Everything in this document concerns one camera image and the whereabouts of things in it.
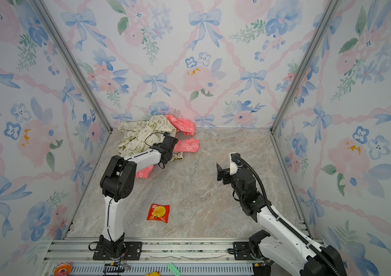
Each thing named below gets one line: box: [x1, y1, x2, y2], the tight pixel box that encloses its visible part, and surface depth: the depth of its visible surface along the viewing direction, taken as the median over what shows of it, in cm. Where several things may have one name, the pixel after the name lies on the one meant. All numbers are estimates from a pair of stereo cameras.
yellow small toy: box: [145, 271, 161, 276], surface depth 69 cm
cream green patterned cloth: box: [116, 114, 184, 161], surface depth 101 cm
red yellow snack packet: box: [146, 203, 171, 224], surface depth 85 cm
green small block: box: [167, 262, 182, 276], surface depth 70 cm
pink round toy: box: [54, 261, 72, 276], surface depth 69 cm
